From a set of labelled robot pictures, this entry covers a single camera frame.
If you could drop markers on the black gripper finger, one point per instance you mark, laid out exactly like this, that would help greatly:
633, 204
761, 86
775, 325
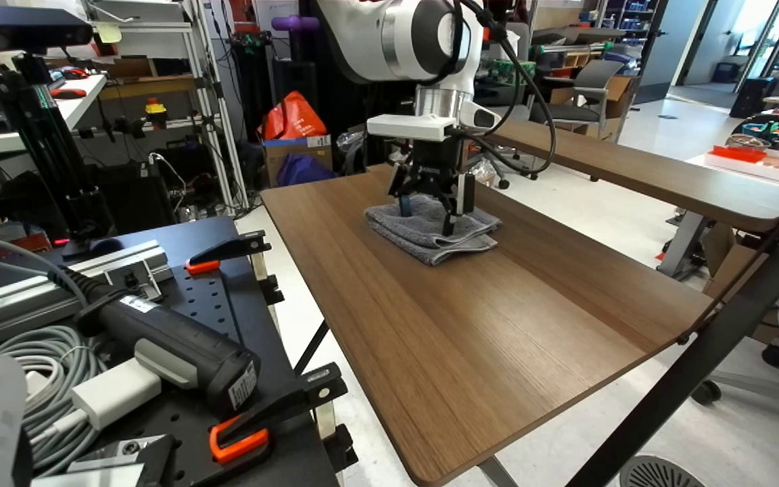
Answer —
405, 191
454, 209

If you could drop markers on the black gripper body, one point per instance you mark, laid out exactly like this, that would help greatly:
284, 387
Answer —
433, 162

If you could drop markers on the grey towel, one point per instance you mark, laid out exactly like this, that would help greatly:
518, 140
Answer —
420, 236

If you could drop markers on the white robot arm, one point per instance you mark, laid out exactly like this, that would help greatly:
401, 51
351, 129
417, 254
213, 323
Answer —
390, 37

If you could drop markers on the blue purple bag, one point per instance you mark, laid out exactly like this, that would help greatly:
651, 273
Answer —
303, 168

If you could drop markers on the cardboard box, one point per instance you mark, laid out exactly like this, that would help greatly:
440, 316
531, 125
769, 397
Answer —
298, 149

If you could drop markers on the orange bag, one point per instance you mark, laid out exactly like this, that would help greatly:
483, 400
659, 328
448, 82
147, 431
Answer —
293, 118

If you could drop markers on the grey office chair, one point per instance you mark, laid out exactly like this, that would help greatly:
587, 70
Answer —
594, 97

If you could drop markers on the black orange bar clamp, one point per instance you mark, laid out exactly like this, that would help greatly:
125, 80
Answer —
229, 250
270, 420

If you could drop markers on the black perforated workbench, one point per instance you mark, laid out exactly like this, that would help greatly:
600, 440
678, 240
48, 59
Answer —
229, 316

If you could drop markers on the long wooden side table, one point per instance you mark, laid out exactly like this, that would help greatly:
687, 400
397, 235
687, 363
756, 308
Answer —
669, 178

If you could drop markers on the yellow small object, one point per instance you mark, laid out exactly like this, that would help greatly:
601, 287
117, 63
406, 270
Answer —
155, 110

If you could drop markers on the black handheld tool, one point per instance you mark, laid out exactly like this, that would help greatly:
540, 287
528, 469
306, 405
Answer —
182, 348

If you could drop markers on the round grey floor grille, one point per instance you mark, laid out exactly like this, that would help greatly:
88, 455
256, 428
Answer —
660, 471

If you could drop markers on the white power adapter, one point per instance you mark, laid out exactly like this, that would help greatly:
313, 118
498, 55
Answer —
117, 394

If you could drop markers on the black tripod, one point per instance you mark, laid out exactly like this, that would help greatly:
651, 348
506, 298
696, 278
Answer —
52, 145

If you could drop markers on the white work table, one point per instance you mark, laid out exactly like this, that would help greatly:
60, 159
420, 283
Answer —
13, 130

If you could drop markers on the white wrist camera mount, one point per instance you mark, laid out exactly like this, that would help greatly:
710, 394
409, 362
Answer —
413, 129

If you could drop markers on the white metal shelf frame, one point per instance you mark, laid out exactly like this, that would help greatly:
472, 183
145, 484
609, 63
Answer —
217, 98

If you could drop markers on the black diagonal frame beam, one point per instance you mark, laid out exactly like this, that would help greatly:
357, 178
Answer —
704, 352

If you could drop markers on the aluminium extrusion rail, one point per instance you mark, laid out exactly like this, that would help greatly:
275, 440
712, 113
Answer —
40, 287

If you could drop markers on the black camera on tripod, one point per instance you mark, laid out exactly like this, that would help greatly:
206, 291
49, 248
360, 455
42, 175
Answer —
21, 26

